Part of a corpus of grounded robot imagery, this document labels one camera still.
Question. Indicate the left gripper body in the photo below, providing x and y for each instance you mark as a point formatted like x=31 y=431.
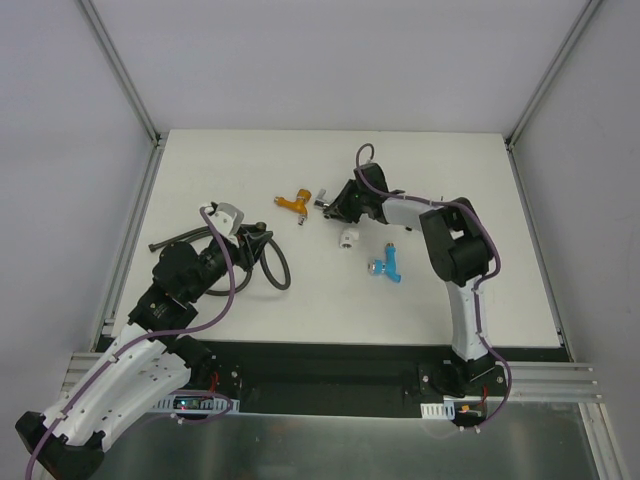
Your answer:
x=245 y=242

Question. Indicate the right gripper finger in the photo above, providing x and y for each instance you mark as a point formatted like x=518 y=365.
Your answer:
x=342 y=199
x=339 y=212

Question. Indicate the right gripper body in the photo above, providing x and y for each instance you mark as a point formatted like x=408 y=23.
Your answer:
x=347 y=201

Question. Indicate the blue plastic faucet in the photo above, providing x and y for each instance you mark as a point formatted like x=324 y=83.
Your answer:
x=386 y=267

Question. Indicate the chrome lever faucet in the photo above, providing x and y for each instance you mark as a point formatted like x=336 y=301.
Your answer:
x=320 y=200

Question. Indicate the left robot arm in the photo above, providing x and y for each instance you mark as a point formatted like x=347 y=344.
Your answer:
x=154 y=355

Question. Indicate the white elbow fitting centre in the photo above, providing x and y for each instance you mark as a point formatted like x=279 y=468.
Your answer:
x=349 y=237

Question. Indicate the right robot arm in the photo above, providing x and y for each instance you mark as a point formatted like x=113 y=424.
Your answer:
x=459 y=253

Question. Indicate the orange plastic faucet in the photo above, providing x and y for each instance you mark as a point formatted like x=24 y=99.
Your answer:
x=298 y=205

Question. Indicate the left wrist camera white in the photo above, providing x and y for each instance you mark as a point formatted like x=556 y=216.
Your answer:
x=226 y=219

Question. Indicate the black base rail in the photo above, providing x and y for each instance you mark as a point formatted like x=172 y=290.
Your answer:
x=379 y=381

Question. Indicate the right aluminium frame post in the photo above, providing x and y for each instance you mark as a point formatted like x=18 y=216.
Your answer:
x=578 y=28

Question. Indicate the aluminium frame post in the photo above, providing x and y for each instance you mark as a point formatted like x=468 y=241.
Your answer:
x=118 y=68
x=578 y=28

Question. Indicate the left aluminium frame post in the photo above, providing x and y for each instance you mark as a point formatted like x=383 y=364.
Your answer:
x=118 y=68

